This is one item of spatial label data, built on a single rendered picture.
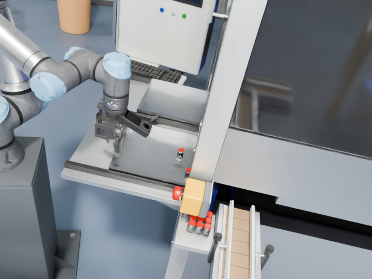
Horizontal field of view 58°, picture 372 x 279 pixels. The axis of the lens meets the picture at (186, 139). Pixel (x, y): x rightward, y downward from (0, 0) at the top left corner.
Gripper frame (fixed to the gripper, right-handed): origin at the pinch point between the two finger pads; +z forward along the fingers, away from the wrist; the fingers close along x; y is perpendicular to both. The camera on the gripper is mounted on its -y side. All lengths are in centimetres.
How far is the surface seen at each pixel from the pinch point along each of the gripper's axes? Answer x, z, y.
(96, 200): -50, 92, 27
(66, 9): -266, 64, 141
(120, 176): 8.1, 1.6, -3.0
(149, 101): -40.2, 3.3, -0.8
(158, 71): -78, 9, 3
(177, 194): 19.4, -9.4, -22.0
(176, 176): 0.7, 3.3, -20.3
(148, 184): 8.1, 1.9, -12.2
